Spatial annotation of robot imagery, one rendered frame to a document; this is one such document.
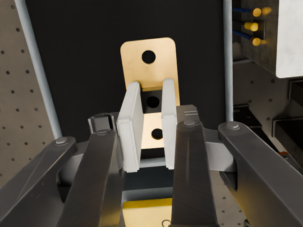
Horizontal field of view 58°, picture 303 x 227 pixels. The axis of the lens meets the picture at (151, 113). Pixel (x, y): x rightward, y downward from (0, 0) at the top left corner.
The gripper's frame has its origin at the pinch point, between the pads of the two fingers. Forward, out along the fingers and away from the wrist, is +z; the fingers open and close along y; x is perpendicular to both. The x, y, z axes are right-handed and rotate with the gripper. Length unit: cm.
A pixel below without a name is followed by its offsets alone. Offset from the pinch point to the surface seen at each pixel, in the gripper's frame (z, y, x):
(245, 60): 19.8, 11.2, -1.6
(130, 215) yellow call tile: 4.0, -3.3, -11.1
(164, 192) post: 6.0, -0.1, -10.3
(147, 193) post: 6.0, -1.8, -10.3
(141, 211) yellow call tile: 4.0, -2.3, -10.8
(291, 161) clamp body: 23.1, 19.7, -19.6
